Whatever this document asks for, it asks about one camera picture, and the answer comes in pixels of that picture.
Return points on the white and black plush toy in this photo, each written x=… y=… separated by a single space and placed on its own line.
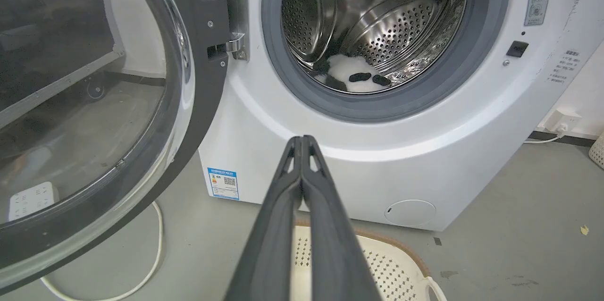
x=353 y=73

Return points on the blue energy label sticker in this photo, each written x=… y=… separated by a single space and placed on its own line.
x=223 y=183

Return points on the round glass washing machine door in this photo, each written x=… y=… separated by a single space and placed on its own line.
x=94 y=117

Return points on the white woven basket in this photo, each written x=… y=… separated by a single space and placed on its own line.
x=597 y=151

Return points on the white front-load washing machine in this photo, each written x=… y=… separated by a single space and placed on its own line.
x=424 y=150

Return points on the white wall socket plug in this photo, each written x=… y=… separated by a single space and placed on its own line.
x=562 y=121

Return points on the cream perforated laundry basket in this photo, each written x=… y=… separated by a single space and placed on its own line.
x=391 y=272

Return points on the chrome door hinge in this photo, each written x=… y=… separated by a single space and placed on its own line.
x=235 y=11

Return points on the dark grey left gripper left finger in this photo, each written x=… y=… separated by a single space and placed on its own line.
x=269 y=244

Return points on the white power strip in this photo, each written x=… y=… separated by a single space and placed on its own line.
x=32 y=200

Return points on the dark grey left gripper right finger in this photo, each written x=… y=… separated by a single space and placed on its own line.
x=335 y=249

